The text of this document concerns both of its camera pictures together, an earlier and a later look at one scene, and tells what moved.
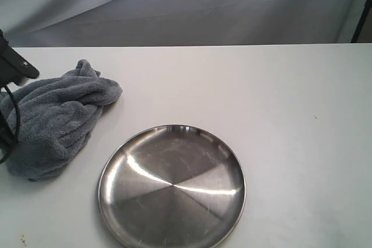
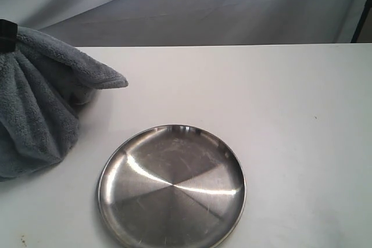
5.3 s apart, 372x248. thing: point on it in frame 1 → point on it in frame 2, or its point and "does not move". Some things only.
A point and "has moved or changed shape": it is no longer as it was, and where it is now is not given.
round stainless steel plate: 172,186 does not move
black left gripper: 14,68 → 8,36
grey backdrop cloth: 140,7 does not move
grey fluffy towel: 50,120 has moved or changed shape
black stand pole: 368,5 does not move
